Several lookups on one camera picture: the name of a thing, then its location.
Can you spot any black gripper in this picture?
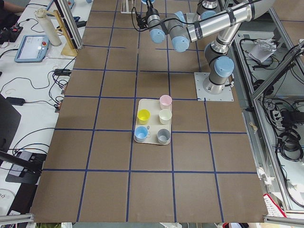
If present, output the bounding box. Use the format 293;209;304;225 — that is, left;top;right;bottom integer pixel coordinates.
146;2;159;18

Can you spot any light blue transferred cup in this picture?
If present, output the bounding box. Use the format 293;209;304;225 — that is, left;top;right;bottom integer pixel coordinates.
141;0;155;5

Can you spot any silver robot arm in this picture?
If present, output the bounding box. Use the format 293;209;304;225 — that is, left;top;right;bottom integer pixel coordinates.
143;0;274;95
193;0;220;21

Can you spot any pink plastic cup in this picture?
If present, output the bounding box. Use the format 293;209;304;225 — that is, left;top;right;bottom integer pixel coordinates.
159;95;172;111

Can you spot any yellow plastic cup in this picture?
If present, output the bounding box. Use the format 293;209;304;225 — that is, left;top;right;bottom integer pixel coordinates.
137;109;151;125

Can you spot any white plastic cup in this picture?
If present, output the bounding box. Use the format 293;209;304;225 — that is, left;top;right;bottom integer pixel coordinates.
159;109;172;124

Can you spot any blue plastic cup on tray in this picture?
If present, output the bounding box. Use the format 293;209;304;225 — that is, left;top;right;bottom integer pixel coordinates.
134;126;148;143

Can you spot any grey plastic cup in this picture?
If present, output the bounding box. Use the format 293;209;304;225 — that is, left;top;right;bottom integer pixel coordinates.
157;129;171;144

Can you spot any wooden mug tree stand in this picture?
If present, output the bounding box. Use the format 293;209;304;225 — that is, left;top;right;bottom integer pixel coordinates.
46;10;77;57

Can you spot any cream rectangular tray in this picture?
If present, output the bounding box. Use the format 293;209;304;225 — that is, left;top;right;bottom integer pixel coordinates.
135;99;171;145

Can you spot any white cylindrical bottle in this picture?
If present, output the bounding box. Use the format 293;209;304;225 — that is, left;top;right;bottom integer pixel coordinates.
35;8;62;47

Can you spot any crumpled white paper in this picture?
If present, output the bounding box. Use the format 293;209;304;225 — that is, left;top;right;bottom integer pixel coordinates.
248;38;276;63

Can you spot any blue teach pendant tablet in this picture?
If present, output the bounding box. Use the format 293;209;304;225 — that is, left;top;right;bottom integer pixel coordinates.
14;35;49;63

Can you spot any black monitor stand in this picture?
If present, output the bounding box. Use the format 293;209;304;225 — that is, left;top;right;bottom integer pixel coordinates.
0;96;47;184

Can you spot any white wire cup rack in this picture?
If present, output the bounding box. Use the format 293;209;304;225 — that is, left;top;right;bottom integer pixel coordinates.
121;0;136;14

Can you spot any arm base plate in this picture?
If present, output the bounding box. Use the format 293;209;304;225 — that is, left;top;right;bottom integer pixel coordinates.
186;13;200;23
194;72;234;102

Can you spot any aluminium frame post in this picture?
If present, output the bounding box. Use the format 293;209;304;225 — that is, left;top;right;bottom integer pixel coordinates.
54;0;83;49

